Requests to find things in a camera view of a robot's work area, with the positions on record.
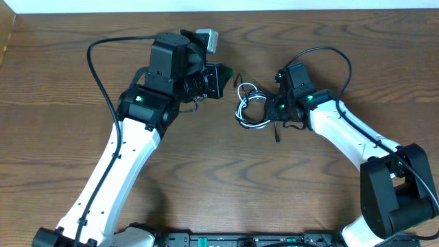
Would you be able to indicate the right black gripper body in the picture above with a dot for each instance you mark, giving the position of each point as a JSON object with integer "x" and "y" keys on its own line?
{"x": 278, "y": 108}

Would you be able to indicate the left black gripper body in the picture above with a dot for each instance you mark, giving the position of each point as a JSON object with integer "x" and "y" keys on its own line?
{"x": 199, "y": 85}

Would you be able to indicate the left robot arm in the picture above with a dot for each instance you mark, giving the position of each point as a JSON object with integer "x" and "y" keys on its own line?
{"x": 178, "y": 72}

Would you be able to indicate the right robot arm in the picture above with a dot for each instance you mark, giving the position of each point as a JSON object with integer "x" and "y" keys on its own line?
{"x": 397, "y": 190}

